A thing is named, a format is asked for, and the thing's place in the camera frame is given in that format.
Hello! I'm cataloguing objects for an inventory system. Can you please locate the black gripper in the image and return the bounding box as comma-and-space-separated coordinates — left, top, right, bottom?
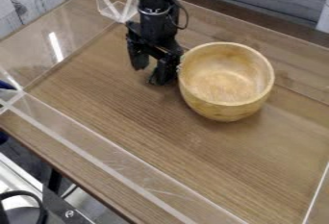
126, 8, 184, 86

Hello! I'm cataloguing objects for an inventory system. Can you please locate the light brown wooden bowl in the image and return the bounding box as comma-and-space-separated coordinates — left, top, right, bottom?
178, 42, 276, 122

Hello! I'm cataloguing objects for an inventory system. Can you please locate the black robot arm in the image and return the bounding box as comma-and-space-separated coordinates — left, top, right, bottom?
126, 0, 189, 86

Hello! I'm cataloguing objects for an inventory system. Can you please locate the blue object at left edge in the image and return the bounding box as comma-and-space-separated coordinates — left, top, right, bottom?
0, 80, 17, 90

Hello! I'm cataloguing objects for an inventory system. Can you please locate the black table leg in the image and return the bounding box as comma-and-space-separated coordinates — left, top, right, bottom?
49, 169, 63, 193

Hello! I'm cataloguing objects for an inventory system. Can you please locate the clear acrylic tray wall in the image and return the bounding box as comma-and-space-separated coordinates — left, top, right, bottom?
0, 0, 329, 224

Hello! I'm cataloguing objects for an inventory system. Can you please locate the black metal bracket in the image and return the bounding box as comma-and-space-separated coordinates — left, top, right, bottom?
43, 188, 96, 224

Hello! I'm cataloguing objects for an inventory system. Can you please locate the black cable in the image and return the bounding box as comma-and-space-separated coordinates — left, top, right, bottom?
0, 189, 50, 224

